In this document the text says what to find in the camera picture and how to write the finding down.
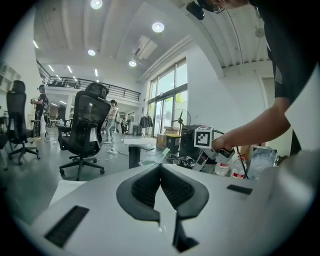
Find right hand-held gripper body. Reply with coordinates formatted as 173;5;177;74
193;126;236;165

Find clothes rack with dark garments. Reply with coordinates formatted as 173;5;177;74
138;114;154;138

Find person's glasses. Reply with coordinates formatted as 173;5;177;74
212;2;227;15

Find open cardboard box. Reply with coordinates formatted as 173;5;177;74
163;125;182;136

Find person's right hand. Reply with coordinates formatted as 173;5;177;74
211;134;235;153

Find clear plastic sheet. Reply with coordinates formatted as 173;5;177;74
249;145;279;181

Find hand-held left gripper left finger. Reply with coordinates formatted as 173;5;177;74
31;163;163;256

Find white shelf unit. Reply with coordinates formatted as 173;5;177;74
0;63;22;87

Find person's body in black clothing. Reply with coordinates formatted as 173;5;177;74
197;0;320;156

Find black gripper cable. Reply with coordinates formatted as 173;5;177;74
234;146;250;180

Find ceiling air conditioner vent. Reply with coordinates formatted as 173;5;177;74
131;34;159;61

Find black bin with yellow lid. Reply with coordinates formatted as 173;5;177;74
164;133;181;154

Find black mezzanine railing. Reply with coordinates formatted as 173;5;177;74
36;59;142;102

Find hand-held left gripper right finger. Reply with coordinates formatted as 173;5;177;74
160;163;266;256

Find black head-worn camera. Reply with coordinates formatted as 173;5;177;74
185;1;206;21

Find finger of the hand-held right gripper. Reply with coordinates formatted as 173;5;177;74
191;149;210;172

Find light floor mat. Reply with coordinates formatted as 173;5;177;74
121;138;157;146

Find pile of black gear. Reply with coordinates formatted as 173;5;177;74
169;154;199;169

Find large black mesh office chair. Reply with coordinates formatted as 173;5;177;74
58;82;113;181

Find large clear water jug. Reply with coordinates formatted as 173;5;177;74
229;154;249;180
214;159;234;177

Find black standing fan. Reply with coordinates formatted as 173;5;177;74
170;108;192;141

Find glass entrance doors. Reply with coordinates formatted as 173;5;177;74
147;57;189;139

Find black cabinet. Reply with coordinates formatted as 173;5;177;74
179;124;200;161

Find person's right forearm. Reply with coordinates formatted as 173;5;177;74
223;98;293;151

